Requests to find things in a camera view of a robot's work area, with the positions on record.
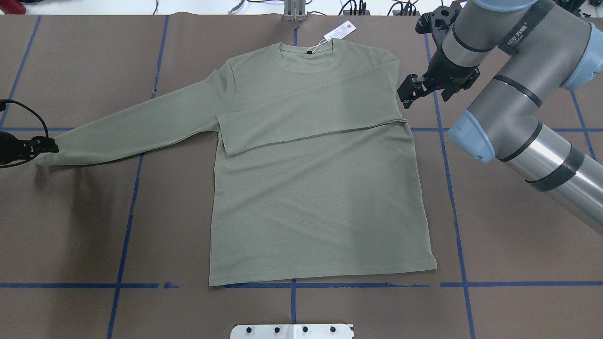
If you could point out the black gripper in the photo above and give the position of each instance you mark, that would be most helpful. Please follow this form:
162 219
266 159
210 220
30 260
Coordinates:
14 147
446 66

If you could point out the green long-sleeve shirt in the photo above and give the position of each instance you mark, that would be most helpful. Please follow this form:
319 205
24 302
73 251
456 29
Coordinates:
315 168

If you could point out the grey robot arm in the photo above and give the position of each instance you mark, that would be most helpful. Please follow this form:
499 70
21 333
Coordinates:
548 49

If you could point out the white paper hang tag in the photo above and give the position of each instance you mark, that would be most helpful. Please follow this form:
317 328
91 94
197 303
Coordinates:
340 31

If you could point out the red cylindrical bottle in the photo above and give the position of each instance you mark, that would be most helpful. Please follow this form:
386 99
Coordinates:
12 7

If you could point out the aluminium camera post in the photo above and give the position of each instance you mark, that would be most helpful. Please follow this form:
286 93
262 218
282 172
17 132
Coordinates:
295 10

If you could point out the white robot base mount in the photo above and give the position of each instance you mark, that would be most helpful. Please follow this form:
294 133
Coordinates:
293 331

